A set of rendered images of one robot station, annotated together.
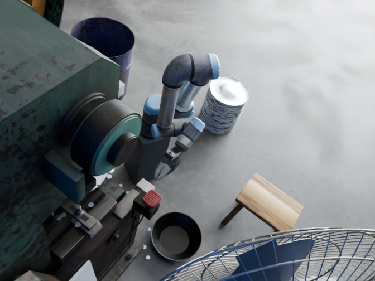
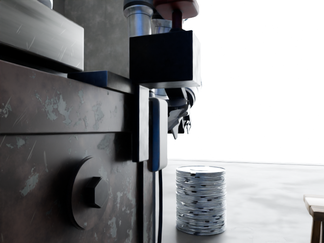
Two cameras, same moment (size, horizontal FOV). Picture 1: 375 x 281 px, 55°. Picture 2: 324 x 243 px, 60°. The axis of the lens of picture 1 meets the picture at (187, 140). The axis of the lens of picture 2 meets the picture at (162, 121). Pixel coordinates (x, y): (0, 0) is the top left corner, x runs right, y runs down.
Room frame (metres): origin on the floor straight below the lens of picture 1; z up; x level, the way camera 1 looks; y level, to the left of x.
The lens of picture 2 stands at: (0.29, 0.09, 0.57)
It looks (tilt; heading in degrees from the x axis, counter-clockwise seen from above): 2 degrees up; 359
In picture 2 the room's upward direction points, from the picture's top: straight up
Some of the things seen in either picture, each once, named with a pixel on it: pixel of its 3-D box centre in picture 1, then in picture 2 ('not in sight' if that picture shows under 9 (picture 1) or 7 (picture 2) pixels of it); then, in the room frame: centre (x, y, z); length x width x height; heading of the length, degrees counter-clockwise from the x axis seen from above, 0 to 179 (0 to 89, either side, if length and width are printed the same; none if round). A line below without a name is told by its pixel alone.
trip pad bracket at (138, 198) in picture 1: (144, 210); (165, 96); (0.71, 0.08, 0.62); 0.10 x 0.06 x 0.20; 71
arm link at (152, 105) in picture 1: (155, 108); not in sight; (1.30, 0.22, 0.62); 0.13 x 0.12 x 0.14; 122
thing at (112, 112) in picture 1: (94, 140); not in sight; (0.50, 0.22, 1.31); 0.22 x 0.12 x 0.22; 161
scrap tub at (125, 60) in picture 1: (102, 63); not in sight; (1.88, 0.76, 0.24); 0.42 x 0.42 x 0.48
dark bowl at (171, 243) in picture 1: (175, 237); not in sight; (0.91, -0.13, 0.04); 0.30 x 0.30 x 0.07
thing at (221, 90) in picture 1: (229, 90); (200, 169); (1.95, -0.16, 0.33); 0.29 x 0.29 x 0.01
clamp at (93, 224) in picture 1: (80, 214); not in sight; (0.55, 0.29, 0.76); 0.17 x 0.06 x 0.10; 71
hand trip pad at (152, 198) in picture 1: (150, 202); (177, 26); (0.71, 0.06, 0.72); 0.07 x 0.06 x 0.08; 161
